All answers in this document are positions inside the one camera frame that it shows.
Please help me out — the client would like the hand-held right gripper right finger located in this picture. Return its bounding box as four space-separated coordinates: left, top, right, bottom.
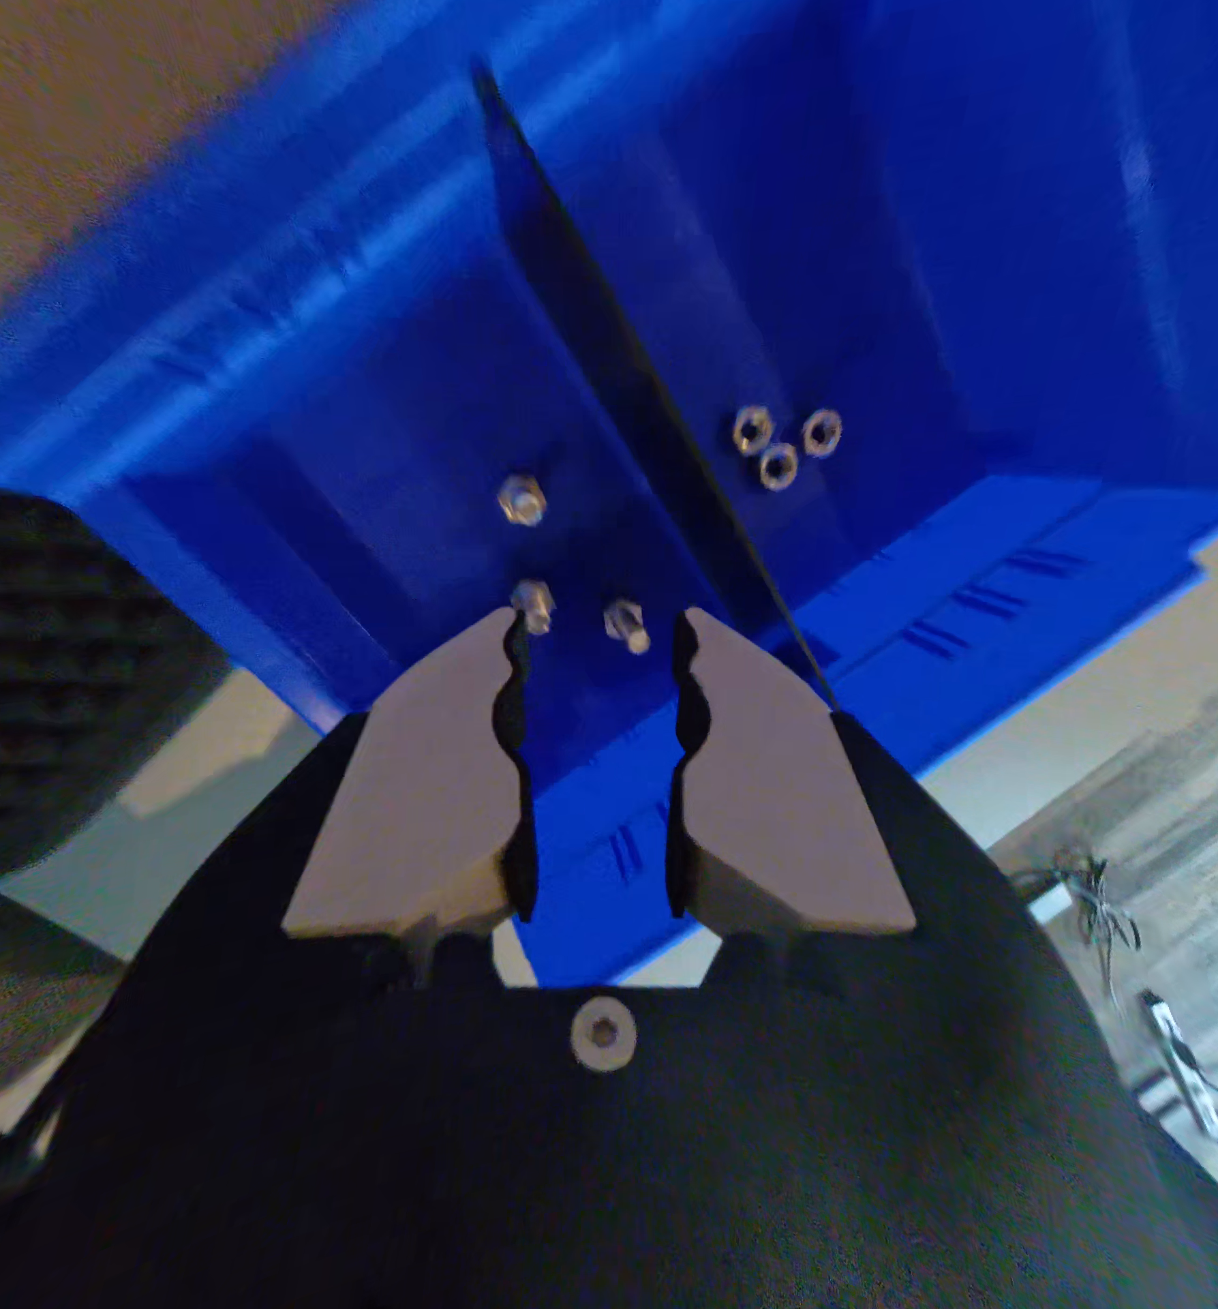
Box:
665 607 919 947

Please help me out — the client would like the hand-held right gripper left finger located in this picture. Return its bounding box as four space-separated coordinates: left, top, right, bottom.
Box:
282 606 540 968

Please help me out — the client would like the blue divided plastic bin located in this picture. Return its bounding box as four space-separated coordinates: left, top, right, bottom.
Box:
0 0 1218 987

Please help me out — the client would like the black textured pad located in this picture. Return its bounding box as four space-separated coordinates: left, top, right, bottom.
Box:
0 475 231 900

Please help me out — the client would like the black bin divider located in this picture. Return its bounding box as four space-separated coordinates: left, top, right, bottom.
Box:
470 56 839 711

